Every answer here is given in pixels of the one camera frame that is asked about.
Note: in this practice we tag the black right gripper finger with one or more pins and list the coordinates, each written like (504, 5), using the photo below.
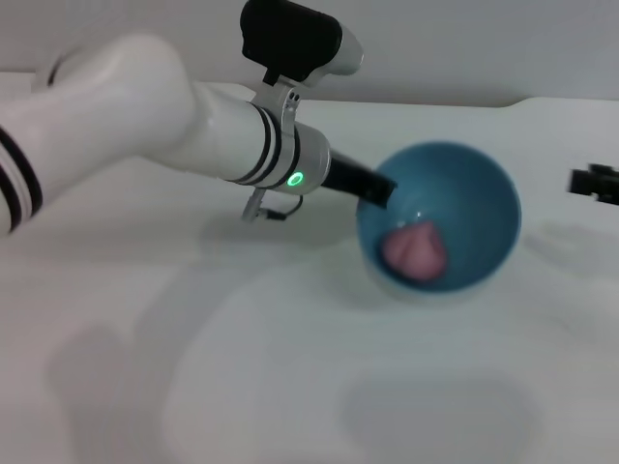
(580, 182)
(602, 169)

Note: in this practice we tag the blue bowl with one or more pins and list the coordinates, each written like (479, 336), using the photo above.
(474, 203)

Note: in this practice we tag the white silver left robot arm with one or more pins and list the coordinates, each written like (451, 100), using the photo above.
(145, 111)

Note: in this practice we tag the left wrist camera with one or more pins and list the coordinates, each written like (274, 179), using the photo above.
(290, 38)

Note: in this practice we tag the pink toy peach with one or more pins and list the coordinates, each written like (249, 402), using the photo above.
(416, 251)

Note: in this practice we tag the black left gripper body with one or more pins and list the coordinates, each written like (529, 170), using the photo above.
(348, 176)

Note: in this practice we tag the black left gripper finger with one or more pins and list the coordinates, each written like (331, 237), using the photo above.
(383, 193)

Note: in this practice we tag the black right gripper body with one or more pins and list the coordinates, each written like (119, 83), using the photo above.
(609, 191)

